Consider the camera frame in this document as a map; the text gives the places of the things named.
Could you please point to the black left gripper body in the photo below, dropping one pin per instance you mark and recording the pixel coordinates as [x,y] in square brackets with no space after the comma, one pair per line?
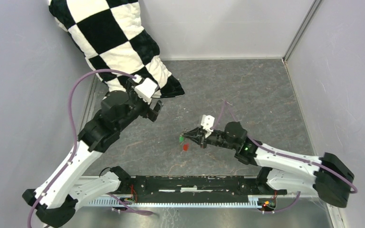
[146,110]

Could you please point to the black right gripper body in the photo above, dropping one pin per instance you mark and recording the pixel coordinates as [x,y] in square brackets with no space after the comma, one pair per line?
[216,138]

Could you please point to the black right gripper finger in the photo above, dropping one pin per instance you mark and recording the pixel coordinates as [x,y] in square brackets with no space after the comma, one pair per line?
[196,137]
[195,132]

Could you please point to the metal key holder red handle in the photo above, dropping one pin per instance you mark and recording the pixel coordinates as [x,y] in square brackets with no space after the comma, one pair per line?
[185,146]

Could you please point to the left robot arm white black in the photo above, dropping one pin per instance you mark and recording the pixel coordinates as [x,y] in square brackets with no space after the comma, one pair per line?
[56,200]

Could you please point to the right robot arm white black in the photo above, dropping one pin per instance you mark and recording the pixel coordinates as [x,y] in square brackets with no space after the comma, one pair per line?
[327,176]

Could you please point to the black white checkered pillow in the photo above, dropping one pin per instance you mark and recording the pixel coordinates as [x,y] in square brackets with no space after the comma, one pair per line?
[114,42]

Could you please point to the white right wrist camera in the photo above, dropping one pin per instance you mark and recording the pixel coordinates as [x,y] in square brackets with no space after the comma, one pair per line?
[207,122]

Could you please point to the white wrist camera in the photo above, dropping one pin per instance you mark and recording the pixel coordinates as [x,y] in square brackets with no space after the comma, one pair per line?
[145,88]
[207,122]

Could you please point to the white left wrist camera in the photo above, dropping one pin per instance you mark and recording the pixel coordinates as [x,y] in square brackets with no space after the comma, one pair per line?
[145,88]

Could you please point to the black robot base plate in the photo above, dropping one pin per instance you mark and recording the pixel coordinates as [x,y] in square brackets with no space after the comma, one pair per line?
[195,189]

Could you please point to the aluminium frame rail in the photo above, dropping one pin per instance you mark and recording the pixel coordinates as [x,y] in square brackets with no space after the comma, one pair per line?
[89,193]

